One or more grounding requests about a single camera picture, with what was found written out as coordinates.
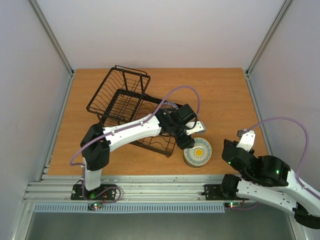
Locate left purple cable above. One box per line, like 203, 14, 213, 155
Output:
69, 86, 202, 201

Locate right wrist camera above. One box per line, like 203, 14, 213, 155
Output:
236, 129, 256, 152

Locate left small circuit board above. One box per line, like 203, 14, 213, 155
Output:
87, 202, 103, 211

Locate grey slotted cable duct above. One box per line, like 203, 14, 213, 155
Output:
34, 202, 225, 214

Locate yellow rimmed sun bowl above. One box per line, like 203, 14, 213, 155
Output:
183, 137, 212, 159

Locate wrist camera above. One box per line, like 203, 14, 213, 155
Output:
185, 121, 206, 136
236, 129, 256, 152

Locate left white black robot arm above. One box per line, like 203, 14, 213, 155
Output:
81, 104, 206, 199

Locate blue white patterned bowl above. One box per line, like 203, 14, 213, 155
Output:
161, 101, 179, 110

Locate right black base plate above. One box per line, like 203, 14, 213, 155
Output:
200, 184, 244, 202

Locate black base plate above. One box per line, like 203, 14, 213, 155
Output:
70, 183, 119, 201
200, 184, 244, 202

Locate black wire dish rack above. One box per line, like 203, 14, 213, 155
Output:
86, 65, 187, 158

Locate aluminium frame rails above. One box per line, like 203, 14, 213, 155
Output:
22, 67, 311, 240

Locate small circuit board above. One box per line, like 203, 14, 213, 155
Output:
224, 202, 242, 209
87, 202, 103, 211

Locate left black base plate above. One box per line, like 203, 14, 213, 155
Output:
70, 183, 119, 201

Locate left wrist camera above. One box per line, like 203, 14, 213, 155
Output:
185, 121, 206, 136

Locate right small circuit board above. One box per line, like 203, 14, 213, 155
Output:
224, 202, 242, 209

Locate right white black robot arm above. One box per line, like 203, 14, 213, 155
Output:
220, 139, 320, 230

